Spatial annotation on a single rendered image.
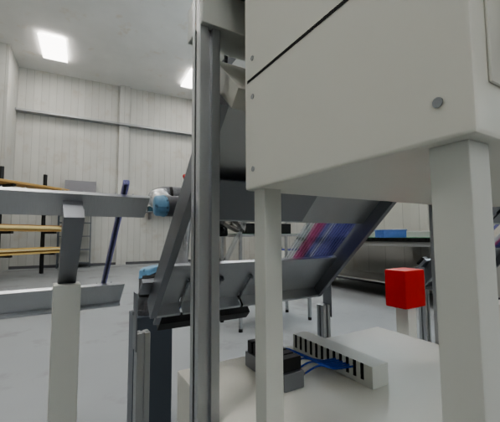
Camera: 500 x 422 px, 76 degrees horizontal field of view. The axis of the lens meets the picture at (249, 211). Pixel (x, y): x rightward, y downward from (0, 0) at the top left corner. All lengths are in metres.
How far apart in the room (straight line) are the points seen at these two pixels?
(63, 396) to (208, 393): 0.45
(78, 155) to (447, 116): 11.62
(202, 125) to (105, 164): 11.16
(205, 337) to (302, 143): 0.36
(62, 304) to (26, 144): 11.08
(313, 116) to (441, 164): 0.15
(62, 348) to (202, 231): 0.52
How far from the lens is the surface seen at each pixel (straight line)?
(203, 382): 0.61
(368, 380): 0.78
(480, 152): 0.29
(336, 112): 0.36
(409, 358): 0.97
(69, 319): 0.93
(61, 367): 0.96
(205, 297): 0.57
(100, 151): 11.80
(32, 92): 12.39
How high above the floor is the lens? 0.93
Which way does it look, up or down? 4 degrees up
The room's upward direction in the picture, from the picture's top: straight up
